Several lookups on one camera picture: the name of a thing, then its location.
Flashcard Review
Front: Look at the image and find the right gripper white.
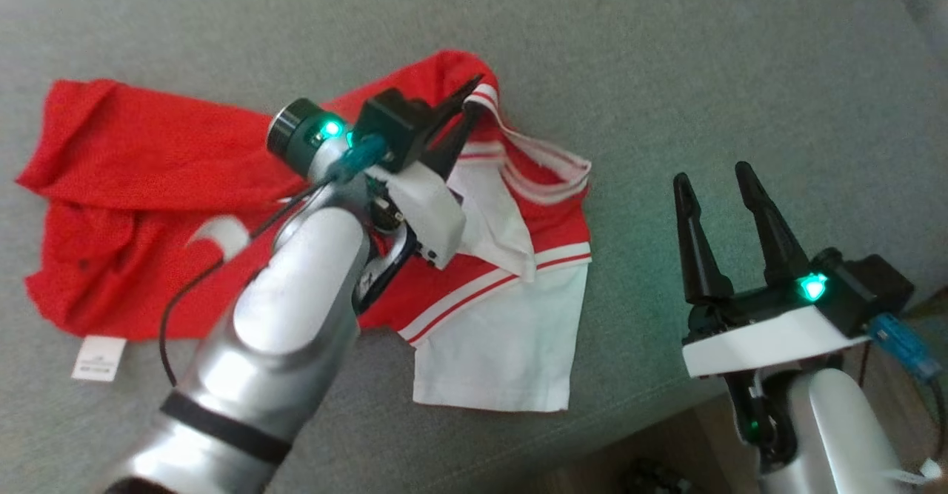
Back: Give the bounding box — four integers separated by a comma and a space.
672, 161, 869, 379

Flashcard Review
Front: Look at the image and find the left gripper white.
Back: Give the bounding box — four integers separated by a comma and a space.
367, 73, 484, 270

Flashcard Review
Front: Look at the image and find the red jersey striped trim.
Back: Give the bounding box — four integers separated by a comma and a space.
16, 50, 593, 384

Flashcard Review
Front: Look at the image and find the grey sofa chaise cushion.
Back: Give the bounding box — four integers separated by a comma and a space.
0, 0, 948, 494

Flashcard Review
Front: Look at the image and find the left blue camera cable plug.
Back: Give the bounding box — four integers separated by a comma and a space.
324, 133, 388, 185

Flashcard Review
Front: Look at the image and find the blue camera cable plug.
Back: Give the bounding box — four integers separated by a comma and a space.
324, 133, 388, 185
869, 312, 943, 384

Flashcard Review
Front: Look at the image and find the right blue camera cable plug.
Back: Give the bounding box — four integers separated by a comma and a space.
869, 312, 943, 384

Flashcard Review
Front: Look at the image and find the left arm white cable tie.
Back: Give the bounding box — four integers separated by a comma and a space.
187, 215, 250, 261

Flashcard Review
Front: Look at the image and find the arm white cable tie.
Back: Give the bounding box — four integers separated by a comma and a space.
880, 459, 943, 485
187, 215, 250, 261

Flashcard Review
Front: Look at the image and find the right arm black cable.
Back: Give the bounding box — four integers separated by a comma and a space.
922, 372, 948, 473

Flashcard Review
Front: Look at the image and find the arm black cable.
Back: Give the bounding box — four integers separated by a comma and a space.
922, 372, 948, 473
158, 172, 334, 390

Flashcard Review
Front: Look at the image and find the right arm white cable tie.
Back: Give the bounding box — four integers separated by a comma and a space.
880, 459, 943, 485

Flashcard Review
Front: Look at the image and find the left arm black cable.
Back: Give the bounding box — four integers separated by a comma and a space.
158, 172, 334, 390

